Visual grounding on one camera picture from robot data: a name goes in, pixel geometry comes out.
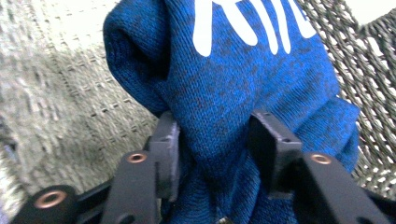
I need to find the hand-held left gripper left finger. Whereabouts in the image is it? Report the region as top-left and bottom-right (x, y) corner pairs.
(100, 110), (182, 224)

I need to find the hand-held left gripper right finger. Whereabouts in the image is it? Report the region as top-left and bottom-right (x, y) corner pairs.
(247, 108), (394, 224)

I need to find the green woven basket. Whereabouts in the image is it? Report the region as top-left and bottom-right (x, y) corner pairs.
(0, 0), (396, 220)

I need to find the blue knit garment white print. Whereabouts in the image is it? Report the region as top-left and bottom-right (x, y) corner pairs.
(102, 0), (362, 224)

